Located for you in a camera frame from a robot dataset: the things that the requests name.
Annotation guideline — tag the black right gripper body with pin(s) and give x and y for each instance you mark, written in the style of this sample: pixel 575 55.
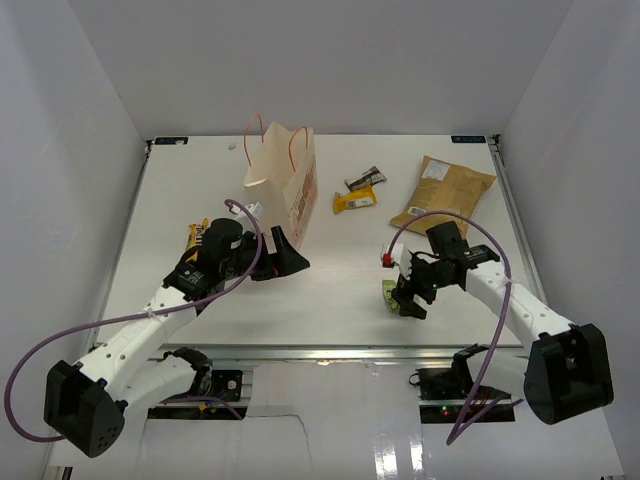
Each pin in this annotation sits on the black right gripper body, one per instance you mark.
pixel 427 273

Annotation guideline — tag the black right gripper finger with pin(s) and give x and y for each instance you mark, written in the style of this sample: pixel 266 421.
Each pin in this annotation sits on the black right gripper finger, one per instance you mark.
pixel 409 307
pixel 402 289

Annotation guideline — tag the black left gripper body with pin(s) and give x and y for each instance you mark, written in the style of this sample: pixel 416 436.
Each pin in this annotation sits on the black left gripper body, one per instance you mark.
pixel 233 268

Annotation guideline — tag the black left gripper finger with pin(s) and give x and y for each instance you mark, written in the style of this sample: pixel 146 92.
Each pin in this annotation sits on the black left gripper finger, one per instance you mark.
pixel 288 262
pixel 281 243

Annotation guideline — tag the large tan chip bag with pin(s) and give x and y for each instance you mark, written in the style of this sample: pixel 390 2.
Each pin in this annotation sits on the large tan chip bag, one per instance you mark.
pixel 447 187

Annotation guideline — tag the green Himalaya candy packet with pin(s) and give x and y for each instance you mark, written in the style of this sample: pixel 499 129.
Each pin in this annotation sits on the green Himalaya candy packet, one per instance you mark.
pixel 388 286

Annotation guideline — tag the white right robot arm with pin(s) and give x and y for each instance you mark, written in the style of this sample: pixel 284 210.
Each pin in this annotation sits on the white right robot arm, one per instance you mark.
pixel 558 367

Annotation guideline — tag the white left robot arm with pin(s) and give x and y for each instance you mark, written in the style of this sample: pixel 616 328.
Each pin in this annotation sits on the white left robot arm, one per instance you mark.
pixel 89 402

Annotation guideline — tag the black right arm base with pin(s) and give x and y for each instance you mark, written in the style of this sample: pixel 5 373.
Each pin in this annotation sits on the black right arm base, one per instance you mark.
pixel 441 399

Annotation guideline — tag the beige paper gift bag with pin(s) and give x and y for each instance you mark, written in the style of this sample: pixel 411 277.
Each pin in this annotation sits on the beige paper gift bag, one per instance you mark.
pixel 282 177

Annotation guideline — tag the yellow M&M's candy pack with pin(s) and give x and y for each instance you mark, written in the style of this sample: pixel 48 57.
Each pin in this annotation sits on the yellow M&M's candy pack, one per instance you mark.
pixel 196 233

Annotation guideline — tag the yellow snack bar wrapper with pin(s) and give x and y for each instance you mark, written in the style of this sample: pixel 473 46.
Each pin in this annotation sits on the yellow snack bar wrapper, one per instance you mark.
pixel 359 198

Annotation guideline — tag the brown chocolate bar wrapper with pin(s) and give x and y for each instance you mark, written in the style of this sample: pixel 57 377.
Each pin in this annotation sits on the brown chocolate bar wrapper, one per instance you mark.
pixel 370 177

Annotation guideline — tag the right blue table label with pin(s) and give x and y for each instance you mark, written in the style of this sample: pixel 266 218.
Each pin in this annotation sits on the right blue table label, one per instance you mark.
pixel 468 139

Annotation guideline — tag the blue table label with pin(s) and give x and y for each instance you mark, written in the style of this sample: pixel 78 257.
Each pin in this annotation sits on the blue table label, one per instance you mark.
pixel 468 139
pixel 171 140

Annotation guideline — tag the left blue table label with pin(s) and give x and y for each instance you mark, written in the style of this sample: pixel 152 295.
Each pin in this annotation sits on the left blue table label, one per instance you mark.
pixel 171 140

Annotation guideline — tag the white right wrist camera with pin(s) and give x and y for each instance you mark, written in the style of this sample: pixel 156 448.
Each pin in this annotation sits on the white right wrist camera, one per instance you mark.
pixel 397 256

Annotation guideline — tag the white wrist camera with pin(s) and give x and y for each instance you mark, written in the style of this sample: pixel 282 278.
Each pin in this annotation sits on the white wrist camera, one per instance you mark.
pixel 256 210
pixel 397 256

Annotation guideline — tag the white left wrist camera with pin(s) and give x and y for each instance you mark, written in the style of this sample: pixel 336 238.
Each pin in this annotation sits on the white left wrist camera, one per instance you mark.
pixel 256 210

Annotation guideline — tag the aluminium table front rail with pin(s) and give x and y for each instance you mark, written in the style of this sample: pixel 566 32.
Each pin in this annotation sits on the aluminium table front rail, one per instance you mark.
pixel 326 353

